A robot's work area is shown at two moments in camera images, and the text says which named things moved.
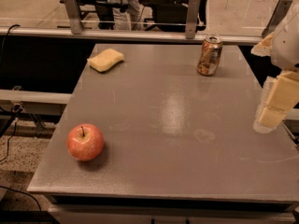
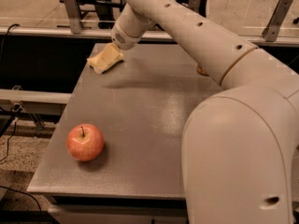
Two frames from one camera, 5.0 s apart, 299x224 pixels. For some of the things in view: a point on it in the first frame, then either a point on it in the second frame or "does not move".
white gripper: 287,49 -> 125,39
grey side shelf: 37,103 does not move
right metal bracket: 281,8 does not move
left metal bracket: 74,12 does not move
